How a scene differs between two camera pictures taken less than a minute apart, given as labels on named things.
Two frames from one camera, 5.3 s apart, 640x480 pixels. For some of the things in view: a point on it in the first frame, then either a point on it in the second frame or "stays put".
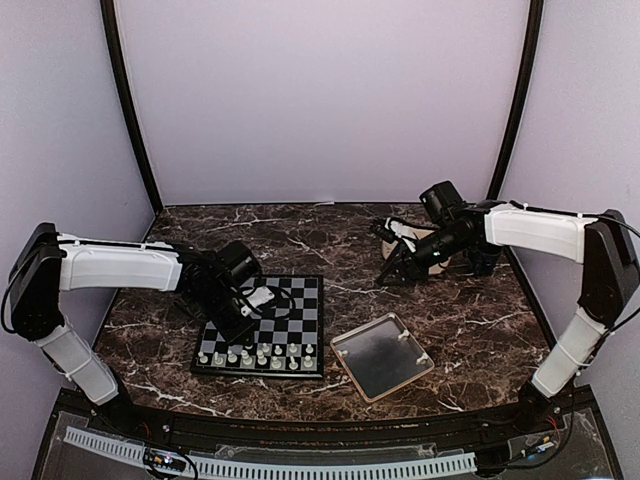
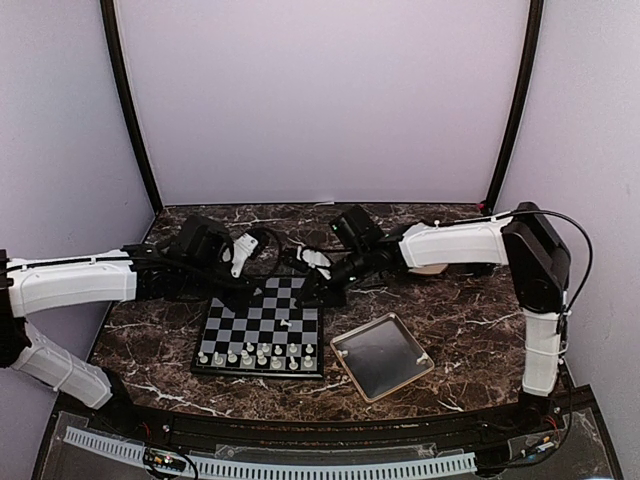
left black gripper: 235,336 → 240,300
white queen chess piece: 261,359 stays put
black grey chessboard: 289,342 stays put
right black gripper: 405,263 → 316,285
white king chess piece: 247,360 stays put
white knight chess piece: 293,365 stays put
